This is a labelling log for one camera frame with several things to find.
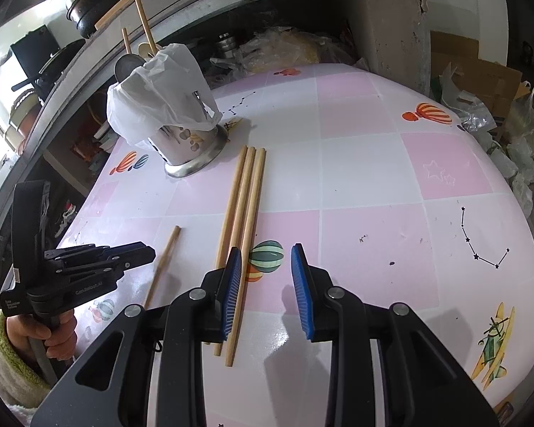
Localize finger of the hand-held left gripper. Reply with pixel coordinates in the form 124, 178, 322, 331
43, 241, 157, 262
54, 255, 156, 277

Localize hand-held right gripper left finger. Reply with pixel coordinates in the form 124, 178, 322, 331
31, 247, 243, 427

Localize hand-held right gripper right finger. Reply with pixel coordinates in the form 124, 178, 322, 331
290, 243, 501, 427

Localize metal utensil holder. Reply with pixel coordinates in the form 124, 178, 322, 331
145, 122, 230, 179

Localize metal ladle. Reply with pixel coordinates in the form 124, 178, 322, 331
114, 53, 145, 83

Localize person's left forearm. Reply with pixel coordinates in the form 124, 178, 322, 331
0, 309, 52, 414

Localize person's left hand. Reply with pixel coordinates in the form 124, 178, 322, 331
6, 309, 78, 361

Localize brown clay pot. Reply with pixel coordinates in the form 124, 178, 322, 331
4, 120, 36, 152

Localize white plastic bag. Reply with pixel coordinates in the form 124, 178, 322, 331
106, 43, 223, 147

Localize black wok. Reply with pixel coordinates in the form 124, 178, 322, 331
11, 38, 87, 94

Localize black box appliance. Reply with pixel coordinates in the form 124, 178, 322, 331
10, 24, 61, 81

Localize black cooking pot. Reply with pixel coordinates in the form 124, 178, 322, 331
66, 0, 143, 40

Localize steel pot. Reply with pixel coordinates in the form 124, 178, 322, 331
216, 32, 239, 58

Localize bagged yellow food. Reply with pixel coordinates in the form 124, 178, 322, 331
240, 27, 361, 74

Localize pile of plastic bags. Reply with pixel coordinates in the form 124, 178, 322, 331
440, 64, 534, 218

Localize cardboard box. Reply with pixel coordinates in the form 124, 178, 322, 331
429, 30, 523, 118

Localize translucent plastic bag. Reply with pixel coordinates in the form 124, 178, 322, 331
509, 81, 534, 143

